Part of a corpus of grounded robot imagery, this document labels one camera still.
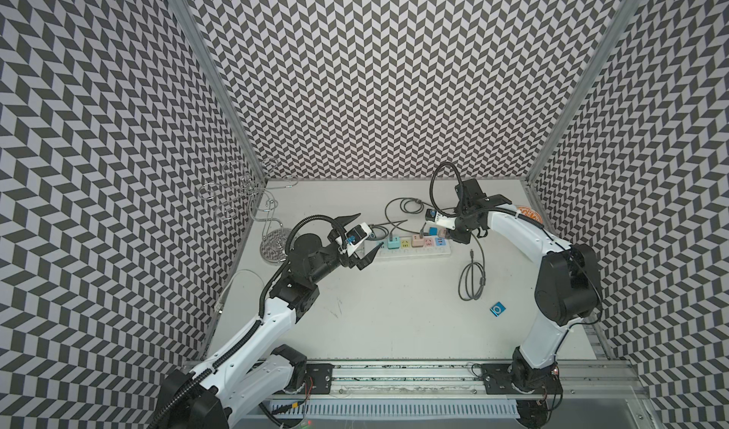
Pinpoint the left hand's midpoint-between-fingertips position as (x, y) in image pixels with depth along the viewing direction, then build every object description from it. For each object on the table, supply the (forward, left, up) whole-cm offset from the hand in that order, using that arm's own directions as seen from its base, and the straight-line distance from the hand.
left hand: (367, 228), depth 73 cm
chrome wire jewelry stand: (+39, +49, -25) cm, 67 cm away
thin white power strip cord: (-11, +46, -26) cm, 54 cm away
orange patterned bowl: (+21, -58, -20) cm, 65 cm away
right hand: (+10, -27, -16) cm, 33 cm away
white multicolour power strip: (+8, -21, -23) cm, 33 cm away
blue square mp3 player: (+15, -23, -24) cm, 37 cm away
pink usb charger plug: (+8, -16, -20) cm, 27 cm away
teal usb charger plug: (+7, -8, -19) cm, 22 cm away
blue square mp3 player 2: (-12, -39, -25) cm, 48 cm away
